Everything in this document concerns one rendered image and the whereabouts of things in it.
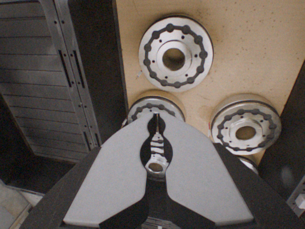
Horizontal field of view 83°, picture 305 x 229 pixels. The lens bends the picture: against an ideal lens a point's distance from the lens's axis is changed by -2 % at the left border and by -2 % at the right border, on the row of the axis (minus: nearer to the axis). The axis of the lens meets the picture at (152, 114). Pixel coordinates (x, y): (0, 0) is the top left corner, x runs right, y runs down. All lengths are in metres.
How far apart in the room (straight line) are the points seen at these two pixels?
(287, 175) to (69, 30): 0.34
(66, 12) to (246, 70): 0.24
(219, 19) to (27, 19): 0.30
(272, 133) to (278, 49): 0.12
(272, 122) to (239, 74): 0.09
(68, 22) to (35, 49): 0.19
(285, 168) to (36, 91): 0.48
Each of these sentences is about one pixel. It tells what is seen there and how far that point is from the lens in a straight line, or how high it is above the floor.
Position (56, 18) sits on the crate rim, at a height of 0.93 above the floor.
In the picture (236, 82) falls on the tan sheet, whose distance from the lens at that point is 0.30.
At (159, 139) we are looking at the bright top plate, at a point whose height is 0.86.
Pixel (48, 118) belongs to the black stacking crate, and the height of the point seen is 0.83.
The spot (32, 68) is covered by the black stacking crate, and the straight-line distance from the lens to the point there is 0.42.
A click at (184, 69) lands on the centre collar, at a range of 0.25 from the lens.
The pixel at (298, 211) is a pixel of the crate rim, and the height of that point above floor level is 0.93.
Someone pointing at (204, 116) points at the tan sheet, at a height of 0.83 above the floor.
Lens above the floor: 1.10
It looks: 54 degrees down
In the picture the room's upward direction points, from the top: 159 degrees counter-clockwise
